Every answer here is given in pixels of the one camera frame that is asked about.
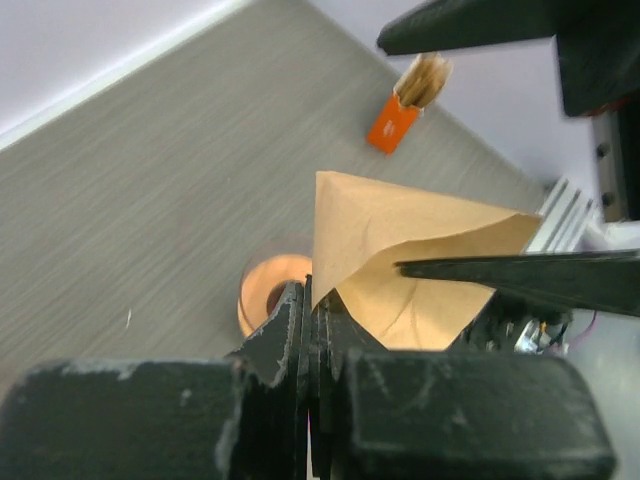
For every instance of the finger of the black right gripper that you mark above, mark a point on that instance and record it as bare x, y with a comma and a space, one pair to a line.
601, 281

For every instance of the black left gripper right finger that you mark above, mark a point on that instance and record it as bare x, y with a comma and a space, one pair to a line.
456, 414

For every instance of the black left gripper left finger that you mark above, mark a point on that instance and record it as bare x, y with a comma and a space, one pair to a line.
241, 416

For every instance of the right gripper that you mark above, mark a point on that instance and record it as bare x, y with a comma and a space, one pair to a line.
598, 56

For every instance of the brown paper coffee filter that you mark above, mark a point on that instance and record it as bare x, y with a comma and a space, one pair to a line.
364, 227

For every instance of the pink glass dripper cone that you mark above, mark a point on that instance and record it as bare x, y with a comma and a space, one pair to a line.
270, 268

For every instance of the brown filter stack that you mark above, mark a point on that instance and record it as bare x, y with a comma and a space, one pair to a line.
423, 81

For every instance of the orange coffee filter box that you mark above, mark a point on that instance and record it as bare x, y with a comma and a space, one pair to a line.
392, 124

